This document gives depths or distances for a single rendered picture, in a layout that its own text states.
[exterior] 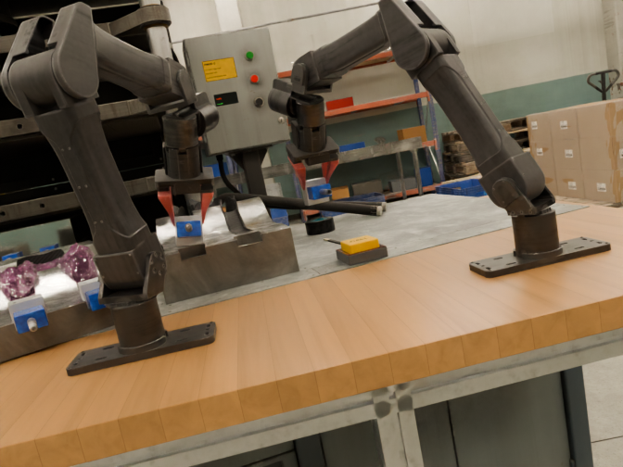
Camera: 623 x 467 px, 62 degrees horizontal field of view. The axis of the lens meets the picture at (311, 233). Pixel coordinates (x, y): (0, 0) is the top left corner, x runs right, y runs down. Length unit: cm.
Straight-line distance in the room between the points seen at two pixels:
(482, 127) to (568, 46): 804
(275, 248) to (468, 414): 58
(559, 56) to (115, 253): 833
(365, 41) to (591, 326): 57
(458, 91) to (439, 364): 43
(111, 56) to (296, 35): 713
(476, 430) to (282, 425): 73
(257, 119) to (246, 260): 95
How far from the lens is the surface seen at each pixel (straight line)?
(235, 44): 191
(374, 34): 94
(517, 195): 80
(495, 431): 132
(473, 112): 84
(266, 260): 100
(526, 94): 851
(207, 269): 99
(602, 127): 471
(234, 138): 186
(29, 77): 71
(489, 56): 836
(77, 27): 73
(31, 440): 64
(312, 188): 111
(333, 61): 100
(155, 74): 86
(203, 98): 99
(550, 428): 140
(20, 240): 185
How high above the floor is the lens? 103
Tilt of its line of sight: 9 degrees down
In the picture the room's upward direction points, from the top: 11 degrees counter-clockwise
